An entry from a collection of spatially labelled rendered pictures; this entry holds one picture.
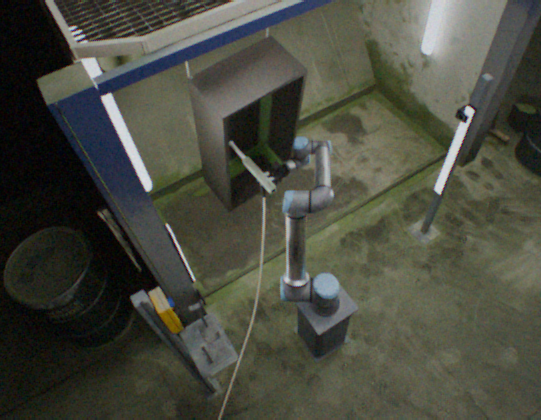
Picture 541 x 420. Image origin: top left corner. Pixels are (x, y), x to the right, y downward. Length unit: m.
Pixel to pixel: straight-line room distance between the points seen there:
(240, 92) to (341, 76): 2.32
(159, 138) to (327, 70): 1.82
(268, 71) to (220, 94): 0.32
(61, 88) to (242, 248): 2.35
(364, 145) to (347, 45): 1.05
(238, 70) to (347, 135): 2.12
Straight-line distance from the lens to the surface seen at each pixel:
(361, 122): 4.61
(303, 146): 2.67
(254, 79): 2.53
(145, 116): 3.95
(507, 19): 3.59
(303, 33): 4.45
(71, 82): 1.73
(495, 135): 4.76
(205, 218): 3.90
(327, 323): 2.74
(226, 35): 1.78
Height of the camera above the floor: 3.22
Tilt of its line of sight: 54 degrees down
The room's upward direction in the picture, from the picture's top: 6 degrees counter-clockwise
